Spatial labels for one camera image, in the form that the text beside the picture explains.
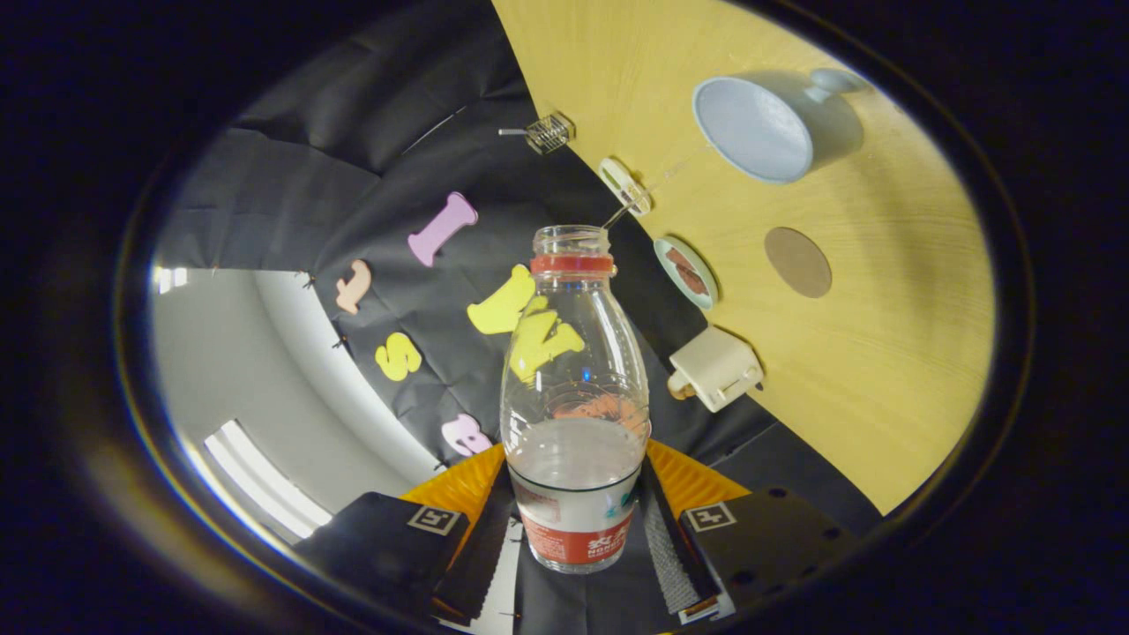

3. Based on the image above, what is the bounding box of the white oblong dish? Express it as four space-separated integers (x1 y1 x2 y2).
598 157 653 218

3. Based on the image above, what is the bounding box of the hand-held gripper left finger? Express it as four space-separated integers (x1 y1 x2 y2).
294 443 521 623

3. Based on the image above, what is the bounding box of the brown round coaster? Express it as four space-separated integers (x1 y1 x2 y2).
764 227 833 299

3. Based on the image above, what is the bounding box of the clear plastic bottle red label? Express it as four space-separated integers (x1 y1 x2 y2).
500 226 651 575

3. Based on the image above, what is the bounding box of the white cup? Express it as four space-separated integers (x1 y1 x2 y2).
692 68 870 185

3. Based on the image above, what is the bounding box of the white toaster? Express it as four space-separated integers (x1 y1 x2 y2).
667 325 765 414

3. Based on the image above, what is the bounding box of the large ceiling light panel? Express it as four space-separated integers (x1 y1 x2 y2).
203 419 334 541

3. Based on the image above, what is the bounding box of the wooden table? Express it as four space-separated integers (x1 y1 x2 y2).
491 0 996 517

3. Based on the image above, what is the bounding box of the pale green round plate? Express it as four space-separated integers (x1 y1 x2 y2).
654 235 718 311

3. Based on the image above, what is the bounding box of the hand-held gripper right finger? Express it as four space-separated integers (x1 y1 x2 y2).
639 439 861 623

